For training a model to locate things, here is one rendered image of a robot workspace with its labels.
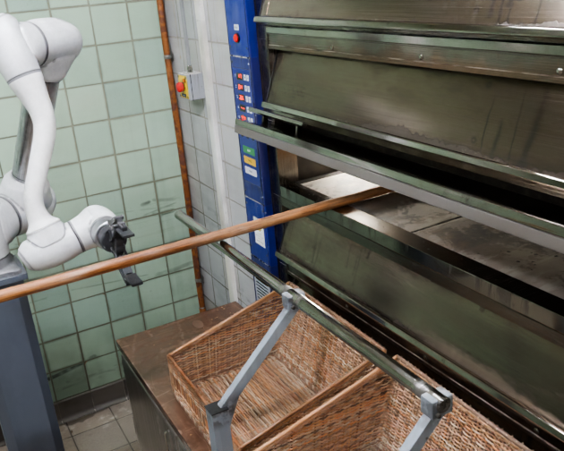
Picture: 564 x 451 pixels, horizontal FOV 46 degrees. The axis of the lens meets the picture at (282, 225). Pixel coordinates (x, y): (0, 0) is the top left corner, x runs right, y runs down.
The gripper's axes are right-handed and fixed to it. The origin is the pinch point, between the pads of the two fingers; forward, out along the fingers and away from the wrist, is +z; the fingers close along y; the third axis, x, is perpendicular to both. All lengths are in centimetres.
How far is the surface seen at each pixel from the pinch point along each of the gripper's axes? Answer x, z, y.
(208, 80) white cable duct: -59, -78, -30
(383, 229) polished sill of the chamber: -63, 24, 1
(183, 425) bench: -8, -7, 61
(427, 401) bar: -24, 88, 2
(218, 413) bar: -3.1, 41.5, 24.2
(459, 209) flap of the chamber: -47, 70, -21
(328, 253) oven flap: -62, -4, 17
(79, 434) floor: 12, -105, 119
